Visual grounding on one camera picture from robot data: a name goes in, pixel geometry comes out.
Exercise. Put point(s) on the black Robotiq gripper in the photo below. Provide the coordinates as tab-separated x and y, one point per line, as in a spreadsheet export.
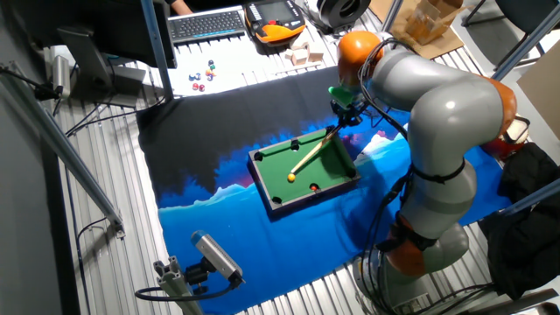
347	113

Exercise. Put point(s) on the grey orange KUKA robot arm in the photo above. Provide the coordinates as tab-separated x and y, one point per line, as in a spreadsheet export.
446	109

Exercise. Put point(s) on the bare person forearm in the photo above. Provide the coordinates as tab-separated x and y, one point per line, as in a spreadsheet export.
180	6

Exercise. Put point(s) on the mini green pool table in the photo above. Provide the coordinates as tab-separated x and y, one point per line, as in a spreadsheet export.
306	179

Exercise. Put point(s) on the large wooden cube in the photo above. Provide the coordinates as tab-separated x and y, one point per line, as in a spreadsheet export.
316	54

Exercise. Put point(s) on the medium wooden cube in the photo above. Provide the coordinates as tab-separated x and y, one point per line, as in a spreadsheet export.
300	57

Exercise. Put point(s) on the small wooden block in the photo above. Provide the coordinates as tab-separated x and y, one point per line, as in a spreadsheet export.
289	54

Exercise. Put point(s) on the flat wooden block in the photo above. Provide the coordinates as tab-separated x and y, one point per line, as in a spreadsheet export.
300	44

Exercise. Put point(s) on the orange black teach pendant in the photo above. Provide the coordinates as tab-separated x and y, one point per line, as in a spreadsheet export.
275	22

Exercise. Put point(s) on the blue and black cloth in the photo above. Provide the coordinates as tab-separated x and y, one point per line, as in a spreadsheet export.
262	245

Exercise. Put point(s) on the red drum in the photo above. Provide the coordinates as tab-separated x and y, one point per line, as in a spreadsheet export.
507	140

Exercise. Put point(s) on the black computer keyboard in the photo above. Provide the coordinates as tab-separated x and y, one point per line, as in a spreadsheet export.
205	24

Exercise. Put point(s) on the beige board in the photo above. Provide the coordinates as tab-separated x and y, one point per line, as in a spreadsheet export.
542	96

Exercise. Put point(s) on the black chair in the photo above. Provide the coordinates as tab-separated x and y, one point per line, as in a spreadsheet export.
520	13

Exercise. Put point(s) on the black bag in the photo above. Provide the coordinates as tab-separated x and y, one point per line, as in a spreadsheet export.
525	245

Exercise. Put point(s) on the short aluminium extrusion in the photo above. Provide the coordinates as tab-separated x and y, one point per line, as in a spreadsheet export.
175	284

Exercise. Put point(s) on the dark metal bar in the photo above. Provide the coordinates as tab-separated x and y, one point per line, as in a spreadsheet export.
516	304

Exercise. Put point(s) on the black computer monitor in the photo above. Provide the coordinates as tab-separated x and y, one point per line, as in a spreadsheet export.
87	26

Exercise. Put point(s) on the aluminium frame post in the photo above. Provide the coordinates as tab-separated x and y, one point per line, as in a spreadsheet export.
390	15

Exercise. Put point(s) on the silver camera blue cap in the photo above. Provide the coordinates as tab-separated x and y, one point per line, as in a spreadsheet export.
216	256

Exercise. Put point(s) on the aluminium frame bar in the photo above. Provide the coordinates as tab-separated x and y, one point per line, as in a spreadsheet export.
529	39
534	197

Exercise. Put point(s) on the blue grey frame post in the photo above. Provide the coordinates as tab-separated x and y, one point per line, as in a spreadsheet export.
155	48

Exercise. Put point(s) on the silver cylindrical camera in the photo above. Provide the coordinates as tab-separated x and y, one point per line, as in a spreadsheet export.
61	74

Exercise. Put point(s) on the long grey frame bar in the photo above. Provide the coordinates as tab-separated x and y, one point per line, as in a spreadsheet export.
57	144

